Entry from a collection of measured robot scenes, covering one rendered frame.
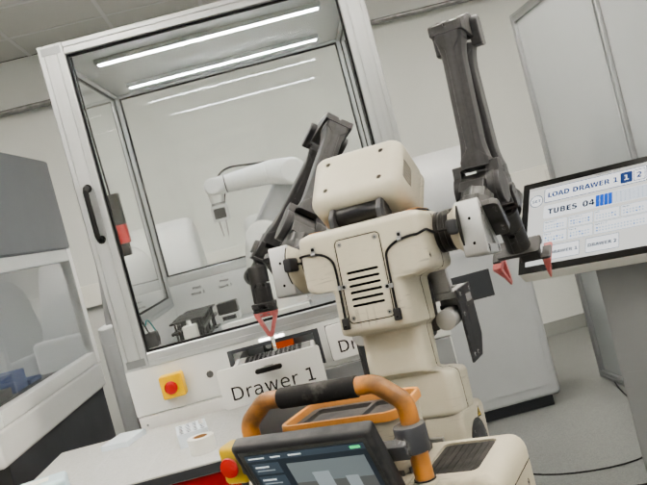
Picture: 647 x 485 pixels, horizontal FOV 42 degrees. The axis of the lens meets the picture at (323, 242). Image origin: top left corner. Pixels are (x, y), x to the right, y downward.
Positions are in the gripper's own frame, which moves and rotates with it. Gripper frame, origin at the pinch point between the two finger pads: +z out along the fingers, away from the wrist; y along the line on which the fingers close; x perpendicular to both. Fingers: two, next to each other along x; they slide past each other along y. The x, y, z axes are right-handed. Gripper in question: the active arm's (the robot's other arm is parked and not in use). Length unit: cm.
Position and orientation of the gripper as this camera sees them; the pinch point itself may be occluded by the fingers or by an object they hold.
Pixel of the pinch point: (271, 333)
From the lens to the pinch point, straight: 242.4
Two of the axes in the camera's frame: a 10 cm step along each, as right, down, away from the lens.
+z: 2.1, 9.8, -0.3
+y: -0.3, -0.3, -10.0
